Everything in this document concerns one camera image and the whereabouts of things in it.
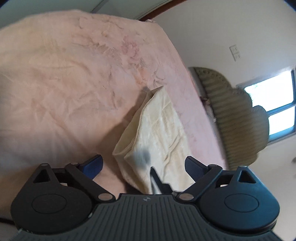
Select bright window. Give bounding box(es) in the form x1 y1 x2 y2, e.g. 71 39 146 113
236 68 295 144

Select brown wooden door frame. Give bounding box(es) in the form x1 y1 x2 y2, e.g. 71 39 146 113
138 0 186 22

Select pink bed sheet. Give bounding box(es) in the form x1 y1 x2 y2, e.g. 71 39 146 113
1 11 225 219

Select cream white pants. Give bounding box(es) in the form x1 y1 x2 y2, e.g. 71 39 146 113
112 86 194 194

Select white wall socket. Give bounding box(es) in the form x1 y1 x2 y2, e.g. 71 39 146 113
229 45 241 62

